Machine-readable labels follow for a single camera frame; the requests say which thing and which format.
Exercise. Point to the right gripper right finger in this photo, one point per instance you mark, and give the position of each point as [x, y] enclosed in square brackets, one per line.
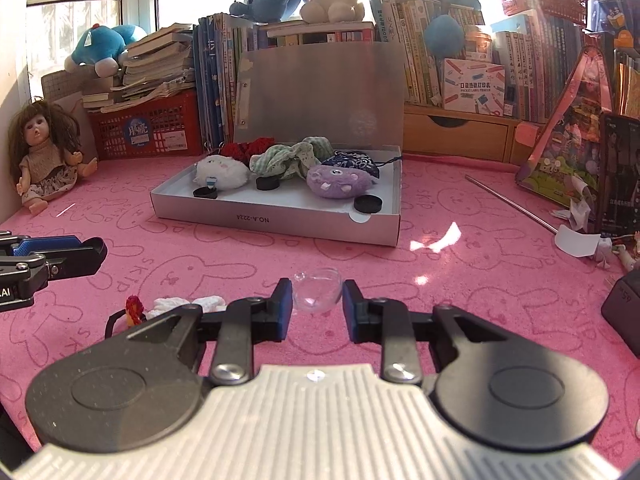
[496, 387]

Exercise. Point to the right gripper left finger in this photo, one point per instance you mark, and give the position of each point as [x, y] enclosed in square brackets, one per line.
[144, 384]

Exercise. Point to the red yellow keychain toy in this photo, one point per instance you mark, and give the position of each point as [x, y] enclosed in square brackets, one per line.
[131, 315]

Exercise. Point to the white tissue bundle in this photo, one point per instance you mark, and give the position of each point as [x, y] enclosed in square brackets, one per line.
[209, 304]

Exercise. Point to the clear glass cup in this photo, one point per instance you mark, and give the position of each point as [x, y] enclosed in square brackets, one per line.
[317, 291]

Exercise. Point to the black round puck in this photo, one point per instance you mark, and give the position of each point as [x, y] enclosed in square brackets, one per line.
[267, 183]

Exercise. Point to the green checkered scrunchie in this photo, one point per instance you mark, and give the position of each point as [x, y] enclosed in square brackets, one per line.
[292, 160]

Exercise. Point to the doll with brown hair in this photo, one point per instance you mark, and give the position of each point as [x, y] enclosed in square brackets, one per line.
[45, 154]

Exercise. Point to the metal rod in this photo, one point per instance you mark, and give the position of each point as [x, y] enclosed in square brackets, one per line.
[514, 205]

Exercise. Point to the black puck left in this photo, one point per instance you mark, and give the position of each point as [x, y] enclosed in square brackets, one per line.
[206, 192]

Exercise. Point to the red plastic basket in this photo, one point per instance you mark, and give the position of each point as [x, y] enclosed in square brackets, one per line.
[162, 127]

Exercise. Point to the white plush toy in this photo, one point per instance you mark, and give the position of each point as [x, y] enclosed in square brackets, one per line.
[224, 173]

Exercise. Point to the blue doraemon plush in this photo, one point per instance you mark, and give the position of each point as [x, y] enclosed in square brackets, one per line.
[102, 47]

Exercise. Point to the pink cartoon bag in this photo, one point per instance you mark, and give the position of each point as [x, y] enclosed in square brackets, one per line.
[566, 158]

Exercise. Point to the stack of books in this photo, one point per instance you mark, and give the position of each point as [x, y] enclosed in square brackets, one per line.
[161, 64]

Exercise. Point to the black puck right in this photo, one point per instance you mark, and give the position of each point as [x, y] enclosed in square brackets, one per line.
[368, 204]

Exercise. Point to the red knitted item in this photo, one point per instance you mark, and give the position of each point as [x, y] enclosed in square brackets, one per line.
[244, 151]

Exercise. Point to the blue patterned pouch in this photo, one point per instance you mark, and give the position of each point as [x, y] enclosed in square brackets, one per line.
[358, 160]

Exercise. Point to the wooden drawer organizer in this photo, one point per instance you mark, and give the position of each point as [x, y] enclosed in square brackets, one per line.
[438, 132]

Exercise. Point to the purple plush toy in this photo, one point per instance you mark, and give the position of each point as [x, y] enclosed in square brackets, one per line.
[338, 183]

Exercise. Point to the white colourful card box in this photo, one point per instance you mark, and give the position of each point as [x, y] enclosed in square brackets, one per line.
[473, 87]

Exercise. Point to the white open cardboard box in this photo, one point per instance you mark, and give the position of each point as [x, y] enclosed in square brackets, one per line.
[335, 115]

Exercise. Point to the blue bear plush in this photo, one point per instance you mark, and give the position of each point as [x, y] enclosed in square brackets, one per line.
[264, 11]

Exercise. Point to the blue carton box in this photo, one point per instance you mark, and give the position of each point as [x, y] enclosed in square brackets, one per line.
[617, 18]

